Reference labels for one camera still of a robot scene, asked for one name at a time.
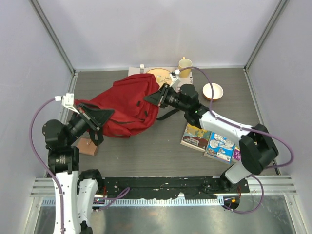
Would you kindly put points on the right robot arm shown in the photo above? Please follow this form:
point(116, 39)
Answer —
point(256, 145)

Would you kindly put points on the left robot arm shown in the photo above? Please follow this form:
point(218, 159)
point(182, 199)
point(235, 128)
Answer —
point(74, 190)

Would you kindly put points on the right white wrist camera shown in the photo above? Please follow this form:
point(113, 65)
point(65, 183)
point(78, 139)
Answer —
point(175, 78)

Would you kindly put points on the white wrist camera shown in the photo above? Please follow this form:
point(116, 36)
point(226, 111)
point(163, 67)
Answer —
point(67, 102)
point(175, 78)

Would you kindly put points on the purple treehouse book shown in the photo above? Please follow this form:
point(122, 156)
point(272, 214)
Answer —
point(236, 155)

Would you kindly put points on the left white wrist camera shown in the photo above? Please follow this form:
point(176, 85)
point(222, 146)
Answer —
point(67, 102)

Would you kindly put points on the tan leather wallet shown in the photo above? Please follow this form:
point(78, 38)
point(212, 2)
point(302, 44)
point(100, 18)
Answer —
point(87, 147)

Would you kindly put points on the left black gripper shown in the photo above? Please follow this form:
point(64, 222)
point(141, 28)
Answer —
point(94, 117)

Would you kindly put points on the white orange bowl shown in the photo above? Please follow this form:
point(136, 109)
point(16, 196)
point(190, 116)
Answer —
point(213, 90)

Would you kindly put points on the blue comic cover book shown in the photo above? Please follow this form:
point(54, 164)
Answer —
point(220, 148)

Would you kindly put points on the yellow mug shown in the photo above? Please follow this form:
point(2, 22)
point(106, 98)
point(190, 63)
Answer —
point(184, 67)

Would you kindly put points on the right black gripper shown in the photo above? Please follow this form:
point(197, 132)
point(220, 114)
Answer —
point(155, 98)

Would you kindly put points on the white slotted cable duct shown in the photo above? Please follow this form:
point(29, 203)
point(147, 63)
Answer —
point(180, 201)

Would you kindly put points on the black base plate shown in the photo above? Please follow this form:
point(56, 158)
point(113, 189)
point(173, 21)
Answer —
point(192, 187)

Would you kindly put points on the bird pattern wooden plate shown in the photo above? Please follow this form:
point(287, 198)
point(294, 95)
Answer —
point(162, 75)

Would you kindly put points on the red backpack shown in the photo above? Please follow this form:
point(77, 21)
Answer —
point(133, 114)

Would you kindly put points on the yellow landscape paperback book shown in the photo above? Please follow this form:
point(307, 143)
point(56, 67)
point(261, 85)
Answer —
point(195, 138)

